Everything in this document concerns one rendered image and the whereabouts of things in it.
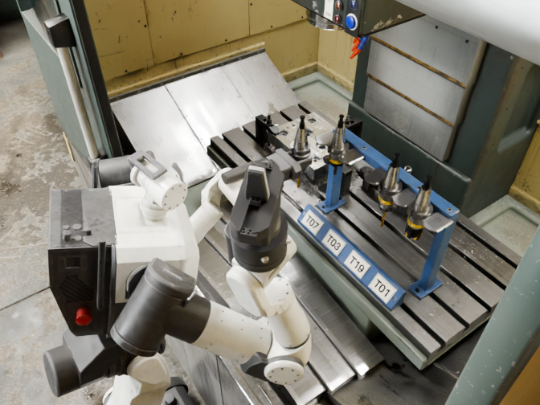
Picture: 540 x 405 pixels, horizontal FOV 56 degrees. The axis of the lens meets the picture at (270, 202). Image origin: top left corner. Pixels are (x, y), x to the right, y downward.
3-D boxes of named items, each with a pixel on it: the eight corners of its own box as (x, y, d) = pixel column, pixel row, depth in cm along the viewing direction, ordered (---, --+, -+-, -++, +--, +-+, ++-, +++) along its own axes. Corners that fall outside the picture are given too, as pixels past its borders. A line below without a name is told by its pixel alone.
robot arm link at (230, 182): (267, 201, 148) (235, 216, 143) (247, 177, 153) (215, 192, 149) (271, 173, 139) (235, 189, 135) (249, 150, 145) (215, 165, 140)
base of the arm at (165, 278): (167, 368, 94) (110, 349, 89) (156, 333, 105) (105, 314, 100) (208, 300, 93) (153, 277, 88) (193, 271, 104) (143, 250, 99)
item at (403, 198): (402, 210, 134) (402, 208, 134) (387, 199, 137) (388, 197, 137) (420, 200, 137) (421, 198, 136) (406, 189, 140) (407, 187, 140)
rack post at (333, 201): (325, 214, 177) (333, 146, 156) (316, 206, 180) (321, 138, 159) (346, 203, 181) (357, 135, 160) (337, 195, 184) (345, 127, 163)
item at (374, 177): (373, 187, 141) (374, 186, 140) (360, 177, 144) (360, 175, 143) (391, 178, 144) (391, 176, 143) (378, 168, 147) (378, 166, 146)
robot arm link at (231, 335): (276, 396, 104) (182, 360, 96) (277, 341, 114) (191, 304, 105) (312, 374, 98) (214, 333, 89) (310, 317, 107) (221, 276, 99)
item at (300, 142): (311, 145, 151) (312, 127, 146) (300, 152, 149) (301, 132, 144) (300, 139, 153) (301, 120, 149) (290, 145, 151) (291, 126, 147)
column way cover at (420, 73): (442, 165, 196) (480, 38, 161) (358, 109, 225) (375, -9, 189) (450, 160, 198) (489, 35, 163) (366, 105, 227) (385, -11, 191)
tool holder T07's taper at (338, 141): (348, 145, 152) (351, 127, 147) (336, 150, 150) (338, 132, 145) (340, 138, 154) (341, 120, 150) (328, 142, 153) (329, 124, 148)
